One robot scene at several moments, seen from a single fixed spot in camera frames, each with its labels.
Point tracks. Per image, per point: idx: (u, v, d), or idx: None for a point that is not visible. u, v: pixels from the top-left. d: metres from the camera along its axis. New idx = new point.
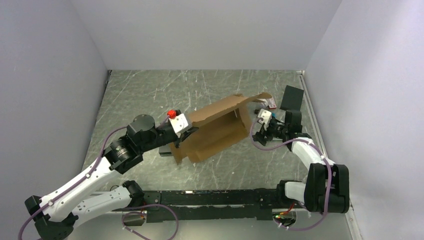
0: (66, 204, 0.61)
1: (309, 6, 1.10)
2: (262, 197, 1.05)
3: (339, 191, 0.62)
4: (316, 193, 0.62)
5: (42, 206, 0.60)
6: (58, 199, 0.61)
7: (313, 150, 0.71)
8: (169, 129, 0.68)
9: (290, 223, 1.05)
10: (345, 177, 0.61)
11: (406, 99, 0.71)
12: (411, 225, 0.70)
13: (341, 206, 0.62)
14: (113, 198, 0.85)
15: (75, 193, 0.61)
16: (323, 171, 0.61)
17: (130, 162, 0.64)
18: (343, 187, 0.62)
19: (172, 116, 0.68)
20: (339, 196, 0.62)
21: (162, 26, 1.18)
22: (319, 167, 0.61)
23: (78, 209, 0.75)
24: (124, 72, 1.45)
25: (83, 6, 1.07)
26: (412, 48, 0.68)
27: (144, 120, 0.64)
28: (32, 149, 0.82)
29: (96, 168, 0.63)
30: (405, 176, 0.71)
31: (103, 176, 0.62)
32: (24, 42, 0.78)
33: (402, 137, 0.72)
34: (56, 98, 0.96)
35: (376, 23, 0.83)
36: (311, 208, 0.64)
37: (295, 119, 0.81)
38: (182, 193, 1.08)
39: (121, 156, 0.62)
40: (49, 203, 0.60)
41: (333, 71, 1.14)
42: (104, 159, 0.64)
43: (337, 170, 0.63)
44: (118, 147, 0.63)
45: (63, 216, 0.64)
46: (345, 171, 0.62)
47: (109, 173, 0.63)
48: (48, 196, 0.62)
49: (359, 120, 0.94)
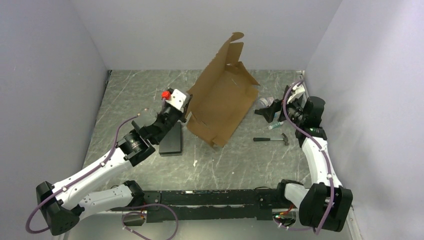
0: (80, 191, 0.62)
1: (309, 6, 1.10)
2: (262, 197, 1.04)
3: (336, 214, 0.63)
4: (312, 212, 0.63)
5: (55, 191, 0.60)
6: (72, 185, 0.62)
7: (321, 156, 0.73)
8: (169, 110, 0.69)
9: (290, 223, 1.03)
10: (346, 204, 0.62)
11: (406, 99, 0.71)
12: (411, 225, 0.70)
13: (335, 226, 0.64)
14: (116, 194, 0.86)
15: (90, 181, 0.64)
16: (325, 193, 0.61)
17: (143, 154, 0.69)
18: (342, 210, 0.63)
19: (167, 97, 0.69)
20: (335, 218, 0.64)
21: (162, 26, 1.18)
22: (322, 188, 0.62)
23: (83, 201, 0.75)
24: (124, 72, 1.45)
25: (83, 6, 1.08)
26: (411, 47, 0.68)
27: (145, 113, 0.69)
28: (32, 149, 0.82)
29: (111, 157, 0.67)
30: (405, 176, 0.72)
31: (117, 165, 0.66)
32: (25, 42, 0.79)
33: (401, 136, 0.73)
34: (56, 98, 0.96)
35: (376, 23, 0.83)
36: (304, 222, 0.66)
37: (315, 111, 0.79)
38: (182, 193, 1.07)
39: (134, 148, 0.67)
40: (63, 188, 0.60)
41: (333, 71, 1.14)
42: (118, 150, 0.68)
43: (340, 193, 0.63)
44: (132, 140, 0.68)
45: (73, 204, 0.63)
46: (348, 197, 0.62)
47: (123, 163, 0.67)
48: (61, 182, 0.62)
49: (358, 119, 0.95)
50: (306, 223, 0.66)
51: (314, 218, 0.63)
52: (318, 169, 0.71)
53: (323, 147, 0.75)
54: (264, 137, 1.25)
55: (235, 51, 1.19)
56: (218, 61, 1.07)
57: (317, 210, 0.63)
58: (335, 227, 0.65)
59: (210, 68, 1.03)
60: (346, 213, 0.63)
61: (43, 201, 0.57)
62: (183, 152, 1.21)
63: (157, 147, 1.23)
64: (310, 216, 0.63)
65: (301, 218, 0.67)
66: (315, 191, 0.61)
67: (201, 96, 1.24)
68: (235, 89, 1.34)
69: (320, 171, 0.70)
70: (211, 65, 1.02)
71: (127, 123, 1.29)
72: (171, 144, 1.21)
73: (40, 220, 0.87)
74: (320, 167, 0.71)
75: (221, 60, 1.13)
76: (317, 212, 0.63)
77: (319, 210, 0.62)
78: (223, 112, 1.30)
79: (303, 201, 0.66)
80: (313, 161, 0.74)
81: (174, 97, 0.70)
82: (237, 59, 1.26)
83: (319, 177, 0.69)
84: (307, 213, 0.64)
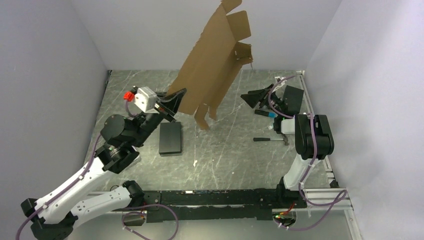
0: (61, 206, 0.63)
1: (309, 7, 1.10)
2: (262, 197, 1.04)
3: (322, 130, 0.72)
4: (305, 134, 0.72)
5: (37, 209, 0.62)
6: (53, 202, 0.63)
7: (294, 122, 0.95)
8: (149, 115, 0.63)
9: (290, 223, 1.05)
10: (325, 120, 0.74)
11: (405, 99, 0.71)
12: (410, 225, 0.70)
13: (328, 145, 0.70)
14: (112, 199, 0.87)
15: (68, 196, 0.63)
16: (305, 117, 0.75)
17: (124, 162, 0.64)
18: (325, 127, 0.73)
19: (130, 98, 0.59)
20: (323, 135, 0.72)
21: (162, 26, 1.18)
22: (303, 116, 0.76)
23: (78, 209, 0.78)
24: (124, 72, 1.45)
25: (83, 7, 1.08)
26: (412, 48, 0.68)
27: (116, 118, 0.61)
28: (32, 150, 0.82)
29: (89, 169, 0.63)
30: (405, 175, 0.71)
31: (96, 177, 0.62)
32: (24, 43, 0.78)
33: (402, 136, 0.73)
34: (56, 98, 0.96)
35: (376, 23, 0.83)
36: (304, 151, 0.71)
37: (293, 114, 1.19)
38: (182, 193, 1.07)
39: (114, 156, 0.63)
40: (43, 206, 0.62)
41: (332, 70, 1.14)
42: (97, 159, 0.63)
43: (318, 118, 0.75)
44: (110, 147, 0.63)
45: (58, 218, 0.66)
46: (324, 116, 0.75)
47: (102, 174, 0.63)
48: (43, 198, 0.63)
49: (359, 119, 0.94)
50: (307, 150, 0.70)
51: (308, 139, 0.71)
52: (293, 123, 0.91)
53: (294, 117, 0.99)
54: (264, 137, 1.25)
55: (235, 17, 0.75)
56: (211, 42, 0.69)
57: (306, 131, 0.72)
58: (328, 147, 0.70)
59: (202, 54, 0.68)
60: (330, 128, 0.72)
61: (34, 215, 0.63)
62: (183, 152, 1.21)
63: (157, 147, 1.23)
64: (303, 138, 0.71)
65: (302, 152, 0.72)
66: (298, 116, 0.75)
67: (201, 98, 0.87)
68: (229, 60, 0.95)
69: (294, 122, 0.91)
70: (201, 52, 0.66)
71: None
72: (171, 144, 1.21)
73: None
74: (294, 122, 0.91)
75: (217, 41, 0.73)
76: (308, 133, 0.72)
77: (308, 131, 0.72)
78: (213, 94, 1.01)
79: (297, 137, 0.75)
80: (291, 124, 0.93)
81: (138, 97, 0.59)
82: (243, 30, 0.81)
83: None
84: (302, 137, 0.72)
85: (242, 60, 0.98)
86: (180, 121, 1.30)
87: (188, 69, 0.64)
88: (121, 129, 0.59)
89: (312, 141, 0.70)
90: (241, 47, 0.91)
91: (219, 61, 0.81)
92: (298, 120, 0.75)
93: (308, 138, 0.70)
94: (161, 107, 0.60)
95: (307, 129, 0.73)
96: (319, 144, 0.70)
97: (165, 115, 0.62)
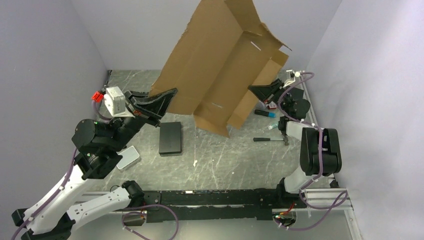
0: (47, 217, 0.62)
1: (309, 7, 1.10)
2: (262, 197, 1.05)
3: (331, 149, 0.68)
4: (311, 152, 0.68)
5: (25, 220, 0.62)
6: (38, 214, 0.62)
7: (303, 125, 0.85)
8: (127, 120, 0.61)
9: (290, 223, 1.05)
10: (335, 136, 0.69)
11: (406, 98, 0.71)
12: (411, 224, 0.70)
13: (335, 164, 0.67)
14: (111, 200, 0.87)
15: (52, 206, 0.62)
16: (312, 131, 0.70)
17: (103, 168, 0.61)
18: (334, 146, 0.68)
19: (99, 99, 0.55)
20: (331, 154, 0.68)
21: (162, 26, 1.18)
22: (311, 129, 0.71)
23: (75, 212, 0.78)
24: (124, 72, 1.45)
25: (83, 7, 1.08)
26: (412, 48, 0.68)
27: (87, 123, 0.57)
28: (32, 151, 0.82)
29: (69, 178, 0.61)
30: (406, 176, 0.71)
31: (76, 186, 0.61)
32: (25, 44, 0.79)
33: (402, 135, 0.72)
34: (56, 98, 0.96)
35: (377, 23, 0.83)
36: (308, 170, 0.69)
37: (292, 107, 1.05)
38: (182, 193, 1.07)
39: (92, 163, 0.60)
40: (29, 218, 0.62)
41: (332, 70, 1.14)
42: (76, 167, 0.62)
43: (327, 132, 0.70)
44: (88, 154, 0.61)
45: (50, 226, 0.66)
46: (334, 131, 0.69)
47: (82, 183, 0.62)
48: (30, 209, 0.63)
49: (359, 119, 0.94)
50: (312, 170, 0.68)
51: (314, 158, 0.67)
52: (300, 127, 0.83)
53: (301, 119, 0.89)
54: (264, 137, 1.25)
55: (237, 5, 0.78)
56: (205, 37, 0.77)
57: (313, 149, 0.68)
58: (335, 168, 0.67)
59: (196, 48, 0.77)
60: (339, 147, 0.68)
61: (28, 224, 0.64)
62: (183, 152, 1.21)
63: (157, 147, 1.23)
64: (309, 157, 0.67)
65: (305, 169, 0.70)
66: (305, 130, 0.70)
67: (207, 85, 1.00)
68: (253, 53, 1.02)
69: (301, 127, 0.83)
70: (187, 48, 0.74)
71: None
72: (171, 144, 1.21)
73: None
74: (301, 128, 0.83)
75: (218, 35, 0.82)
76: (315, 151, 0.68)
77: (314, 148, 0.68)
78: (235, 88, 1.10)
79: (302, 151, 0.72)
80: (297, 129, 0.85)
81: (107, 99, 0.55)
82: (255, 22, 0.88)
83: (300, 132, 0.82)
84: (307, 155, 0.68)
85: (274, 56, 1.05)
86: (180, 121, 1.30)
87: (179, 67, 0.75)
88: (90, 137, 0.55)
89: (318, 160, 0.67)
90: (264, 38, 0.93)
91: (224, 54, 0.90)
92: (305, 135, 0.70)
93: (314, 157, 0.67)
94: (136, 110, 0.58)
95: (314, 146, 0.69)
96: (326, 164, 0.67)
97: (143, 117, 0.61)
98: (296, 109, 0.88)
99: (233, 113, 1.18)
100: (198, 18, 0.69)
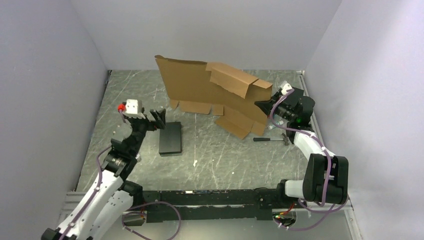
0: (87, 219, 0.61)
1: (309, 7, 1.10)
2: (262, 197, 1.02)
3: (338, 182, 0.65)
4: (315, 183, 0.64)
5: (64, 230, 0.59)
6: (78, 218, 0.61)
7: (316, 143, 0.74)
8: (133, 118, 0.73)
9: (290, 223, 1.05)
10: (344, 169, 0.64)
11: (404, 99, 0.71)
12: (410, 224, 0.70)
13: (340, 197, 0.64)
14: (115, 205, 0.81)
15: (91, 207, 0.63)
16: (322, 160, 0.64)
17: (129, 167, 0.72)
18: (342, 179, 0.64)
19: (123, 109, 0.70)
20: (337, 187, 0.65)
21: (162, 26, 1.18)
22: (319, 157, 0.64)
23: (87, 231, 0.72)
24: (124, 72, 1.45)
25: (83, 7, 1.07)
26: (412, 49, 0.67)
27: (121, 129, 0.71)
28: (32, 151, 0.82)
29: (102, 180, 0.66)
30: (404, 176, 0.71)
31: (111, 185, 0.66)
32: (25, 43, 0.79)
33: (400, 136, 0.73)
34: (56, 98, 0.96)
35: (377, 22, 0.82)
36: (309, 197, 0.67)
37: (307, 114, 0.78)
38: (182, 193, 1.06)
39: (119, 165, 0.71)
40: (70, 224, 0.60)
41: (332, 70, 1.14)
42: (105, 172, 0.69)
43: (337, 161, 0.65)
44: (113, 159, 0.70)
45: (86, 234, 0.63)
46: (344, 162, 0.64)
47: (116, 181, 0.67)
48: (65, 220, 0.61)
49: (358, 119, 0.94)
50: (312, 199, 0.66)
51: (317, 189, 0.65)
52: (312, 148, 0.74)
53: (311, 133, 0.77)
54: (264, 137, 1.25)
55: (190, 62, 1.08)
56: (181, 74, 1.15)
57: (318, 180, 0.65)
58: (339, 200, 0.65)
59: (175, 76, 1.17)
60: (347, 180, 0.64)
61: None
62: (183, 152, 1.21)
63: (157, 147, 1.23)
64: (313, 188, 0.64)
65: (306, 195, 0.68)
66: (313, 160, 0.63)
67: (219, 95, 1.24)
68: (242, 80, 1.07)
69: (314, 149, 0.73)
70: (168, 76, 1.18)
71: None
72: (171, 144, 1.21)
73: (40, 221, 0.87)
74: (314, 147, 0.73)
75: (192, 77, 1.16)
76: (320, 182, 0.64)
77: (320, 179, 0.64)
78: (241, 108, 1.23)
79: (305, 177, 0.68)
80: (307, 145, 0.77)
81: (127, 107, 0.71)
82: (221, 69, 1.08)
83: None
84: (311, 186, 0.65)
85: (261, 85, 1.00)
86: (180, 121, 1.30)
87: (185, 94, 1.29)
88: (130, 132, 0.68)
89: (321, 192, 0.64)
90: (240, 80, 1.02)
91: (203, 86, 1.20)
92: (312, 163, 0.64)
93: (318, 190, 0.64)
94: None
95: (320, 175, 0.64)
96: (330, 195, 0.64)
97: None
98: (302, 103, 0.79)
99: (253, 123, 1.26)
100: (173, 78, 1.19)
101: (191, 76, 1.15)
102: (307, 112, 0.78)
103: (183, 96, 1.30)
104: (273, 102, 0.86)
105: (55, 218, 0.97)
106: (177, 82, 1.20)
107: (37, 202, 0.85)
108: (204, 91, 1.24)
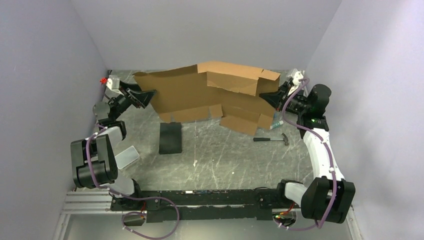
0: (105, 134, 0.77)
1: (310, 7, 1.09)
2: (262, 197, 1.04)
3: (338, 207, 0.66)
4: (314, 206, 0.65)
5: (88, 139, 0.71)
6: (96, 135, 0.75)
7: (327, 156, 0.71)
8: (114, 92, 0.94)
9: (290, 223, 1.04)
10: (348, 196, 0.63)
11: (404, 100, 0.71)
12: (410, 225, 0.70)
13: (337, 217, 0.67)
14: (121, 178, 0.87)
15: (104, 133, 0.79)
16: (328, 186, 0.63)
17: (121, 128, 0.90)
18: (343, 204, 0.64)
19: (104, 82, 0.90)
20: (337, 210, 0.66)
21: (162, 25, 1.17)
22: (324, 183, 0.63)
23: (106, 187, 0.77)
24: (124, 72, 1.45)
25: (82, 6, 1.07)
26: (412, 50, 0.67)
27: (100, 105, 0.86)
28: (32, 151, 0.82)
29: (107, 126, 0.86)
30: (405, 176, 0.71)
31: (115, 128, 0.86)
32: (25, 43, 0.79)
33: (401, 136, 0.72)
34: (56, 98, 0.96)
35: (376, 22, 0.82)
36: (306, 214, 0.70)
37: (321, 104, 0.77)
38: (182, 193, 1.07)
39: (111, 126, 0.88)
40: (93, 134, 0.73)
41: (332, 69, 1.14)
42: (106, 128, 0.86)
43: (342, 186, 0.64)
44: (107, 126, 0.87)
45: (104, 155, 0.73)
46: (350, 190, 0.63)
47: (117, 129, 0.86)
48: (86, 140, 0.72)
49: (358, 119, 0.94)
50: (308, 217, 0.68)
51: (316, 211, 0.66)
52: (319, 163, 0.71)
53: (325, 138, 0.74)
54: (264, 137, 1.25)
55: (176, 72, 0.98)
56: (170, 83, 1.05)
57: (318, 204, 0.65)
58: (337, 219, 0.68)
59: (164, 87, 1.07)
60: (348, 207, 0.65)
61: (87, 157, 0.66)
62: (183, 152, 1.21)
63: (157, 147, 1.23)
64: (312, 210, 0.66)
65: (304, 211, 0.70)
66: (317, 185, 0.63)
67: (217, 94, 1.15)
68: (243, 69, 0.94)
69: (322, 165, 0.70)
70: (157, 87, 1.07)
71: (127, 123, 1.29)
72: (171, 144, 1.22)
73: (40, 220, 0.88)
74: (321, 162, 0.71)
75: (183, 84, 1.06)
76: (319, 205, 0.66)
77: (321, 203, 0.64)
78: (243, 103, 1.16)
79: (305, 194, 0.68)
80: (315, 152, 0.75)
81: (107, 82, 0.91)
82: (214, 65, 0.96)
83: (322, 170, 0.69)
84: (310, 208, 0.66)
85: (267, 75, 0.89)
86: None
87: (180, 103, 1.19)
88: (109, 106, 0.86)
89: (319, 213, 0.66)
90: (240, 77, 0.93)
91: (200, 89, 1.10)
92: (315, 188, 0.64)
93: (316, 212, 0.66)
94: None
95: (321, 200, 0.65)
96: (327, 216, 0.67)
97: None
98: (316, 92, 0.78)
99: (259, 115, 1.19)
100: (162, 90, 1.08)
101: (182, 82, 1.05)
102: (322, 102, 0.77)
103: (179, 105, 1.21)
104: (283, 93, 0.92)
105: (55, 217, 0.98)
106: (164, 91, 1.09)
107: (38, 201, 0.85)
108: (200, 95, 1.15)
